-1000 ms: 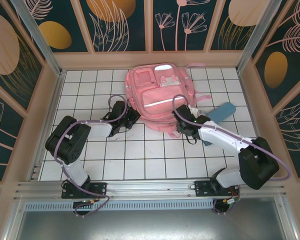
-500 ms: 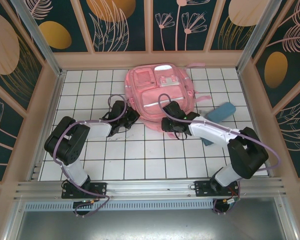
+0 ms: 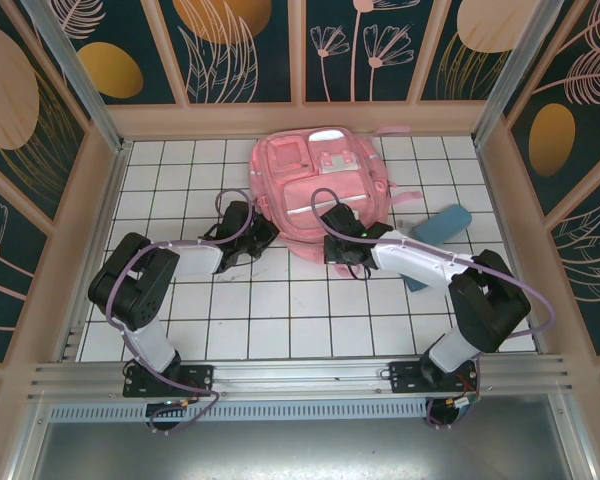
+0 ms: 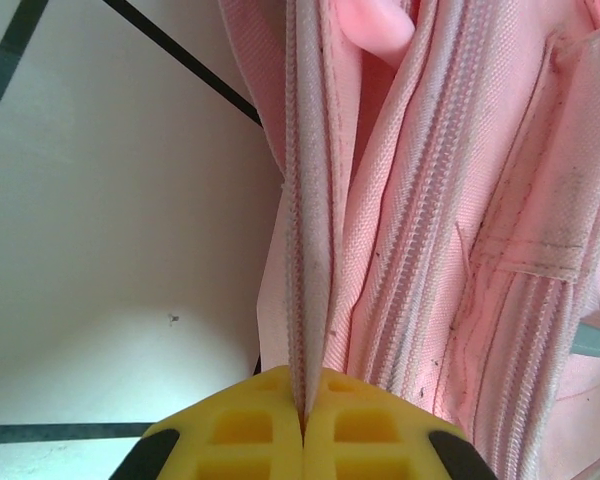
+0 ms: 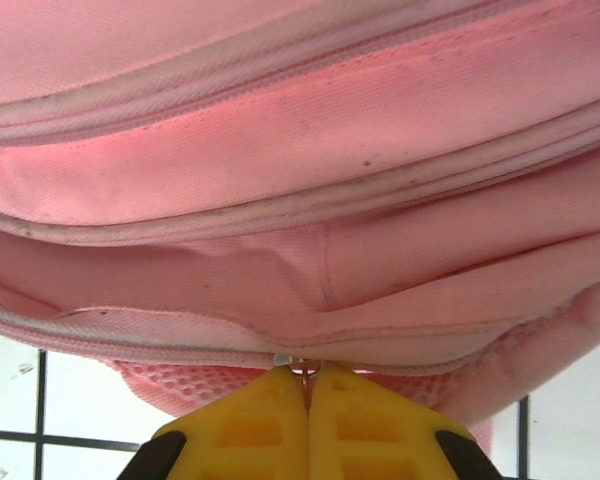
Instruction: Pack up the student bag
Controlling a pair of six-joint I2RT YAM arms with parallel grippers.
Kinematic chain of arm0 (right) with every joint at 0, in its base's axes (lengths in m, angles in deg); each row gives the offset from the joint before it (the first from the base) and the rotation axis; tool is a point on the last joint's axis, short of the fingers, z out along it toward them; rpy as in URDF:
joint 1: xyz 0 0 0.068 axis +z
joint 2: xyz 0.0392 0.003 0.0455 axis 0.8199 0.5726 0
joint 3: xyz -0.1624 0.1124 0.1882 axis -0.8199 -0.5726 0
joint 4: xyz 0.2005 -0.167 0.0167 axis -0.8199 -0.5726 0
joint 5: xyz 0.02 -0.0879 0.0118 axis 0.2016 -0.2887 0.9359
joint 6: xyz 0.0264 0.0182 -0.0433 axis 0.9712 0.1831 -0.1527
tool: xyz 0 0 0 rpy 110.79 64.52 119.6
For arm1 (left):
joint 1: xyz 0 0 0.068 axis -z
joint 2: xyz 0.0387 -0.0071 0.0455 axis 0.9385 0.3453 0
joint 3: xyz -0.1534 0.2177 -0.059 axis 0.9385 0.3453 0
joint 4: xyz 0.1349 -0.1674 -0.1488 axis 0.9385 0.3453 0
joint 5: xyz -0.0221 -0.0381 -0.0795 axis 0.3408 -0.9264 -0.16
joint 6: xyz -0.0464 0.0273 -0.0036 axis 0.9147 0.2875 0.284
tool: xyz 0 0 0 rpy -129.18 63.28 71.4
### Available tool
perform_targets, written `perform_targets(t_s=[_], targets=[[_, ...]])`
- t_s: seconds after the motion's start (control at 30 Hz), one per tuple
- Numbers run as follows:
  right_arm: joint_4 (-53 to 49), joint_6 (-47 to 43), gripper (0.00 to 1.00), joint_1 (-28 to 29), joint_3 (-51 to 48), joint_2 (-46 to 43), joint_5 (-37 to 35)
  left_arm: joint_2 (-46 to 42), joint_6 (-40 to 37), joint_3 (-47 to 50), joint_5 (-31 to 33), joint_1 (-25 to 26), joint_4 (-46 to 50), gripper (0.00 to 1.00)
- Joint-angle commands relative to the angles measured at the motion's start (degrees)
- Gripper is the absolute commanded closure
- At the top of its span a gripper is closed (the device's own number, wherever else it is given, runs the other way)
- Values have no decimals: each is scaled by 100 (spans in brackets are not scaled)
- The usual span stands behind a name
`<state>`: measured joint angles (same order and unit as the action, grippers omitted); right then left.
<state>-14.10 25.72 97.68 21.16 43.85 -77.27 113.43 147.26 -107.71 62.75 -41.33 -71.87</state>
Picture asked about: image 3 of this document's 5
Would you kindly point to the pink student backpack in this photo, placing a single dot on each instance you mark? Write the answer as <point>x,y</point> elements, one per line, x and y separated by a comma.
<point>300,195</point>

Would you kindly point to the blue pencil case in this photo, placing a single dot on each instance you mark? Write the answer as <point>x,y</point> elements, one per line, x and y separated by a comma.
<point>442,222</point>

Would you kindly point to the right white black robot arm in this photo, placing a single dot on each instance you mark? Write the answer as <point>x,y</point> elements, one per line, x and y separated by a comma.
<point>420,260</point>

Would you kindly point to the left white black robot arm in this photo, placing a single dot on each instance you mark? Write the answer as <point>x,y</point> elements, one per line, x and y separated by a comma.
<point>195,257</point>

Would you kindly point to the grey metal sheet panel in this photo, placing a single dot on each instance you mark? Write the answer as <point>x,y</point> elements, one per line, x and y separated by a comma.
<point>300,450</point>

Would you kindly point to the aluminium mounting rail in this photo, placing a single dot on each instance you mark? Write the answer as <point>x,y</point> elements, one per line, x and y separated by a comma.
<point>305,372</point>

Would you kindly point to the aluminium side rail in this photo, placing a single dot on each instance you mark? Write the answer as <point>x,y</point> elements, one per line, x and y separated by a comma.
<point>96,240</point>

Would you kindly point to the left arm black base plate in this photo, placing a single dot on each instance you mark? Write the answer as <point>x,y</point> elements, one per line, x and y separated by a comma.
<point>200,380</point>

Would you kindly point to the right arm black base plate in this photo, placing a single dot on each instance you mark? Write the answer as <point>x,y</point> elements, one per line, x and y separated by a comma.
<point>405,377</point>

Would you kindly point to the aluminium corner post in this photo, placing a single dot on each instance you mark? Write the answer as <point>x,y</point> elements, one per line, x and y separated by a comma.
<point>81,75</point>
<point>520,75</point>

